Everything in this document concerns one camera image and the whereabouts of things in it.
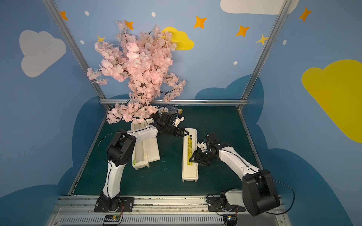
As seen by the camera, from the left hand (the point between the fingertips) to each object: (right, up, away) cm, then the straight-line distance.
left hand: (186, 130), depth 97 cm
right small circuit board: (+23, -47, -24) cm, 57 cm away
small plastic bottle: (-5, +15, +22) cm, 27 cm away
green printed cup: (-11, +16, +23) cm, 30 cm away
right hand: (+6, -17, -13) cm, 22 cm away
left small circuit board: (-40, -45, -24) cm, 64 cm away
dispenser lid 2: (+2, -21, -18) cm, 28 cm away
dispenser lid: (-21, -12, -10) cm, 26 cm away
